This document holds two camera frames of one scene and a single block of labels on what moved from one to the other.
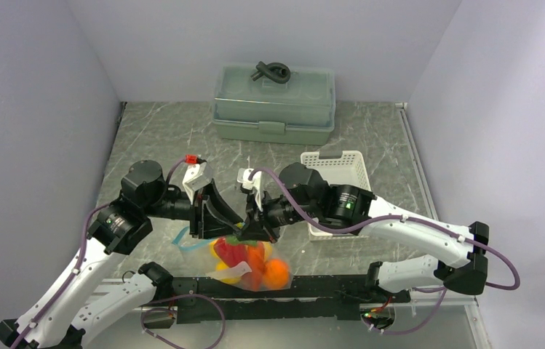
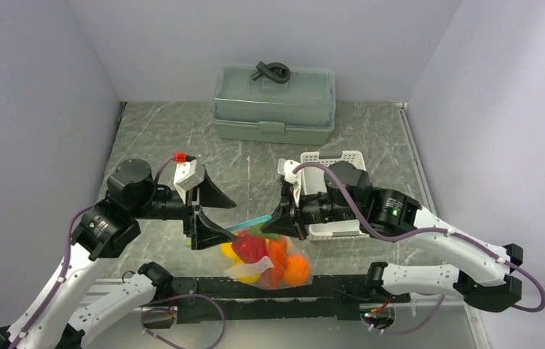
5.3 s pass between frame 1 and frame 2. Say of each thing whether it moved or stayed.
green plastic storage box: stayed
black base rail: stayed
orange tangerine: moved
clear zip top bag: moved
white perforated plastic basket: stayed
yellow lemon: moved
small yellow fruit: moved
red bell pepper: moved
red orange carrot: moved
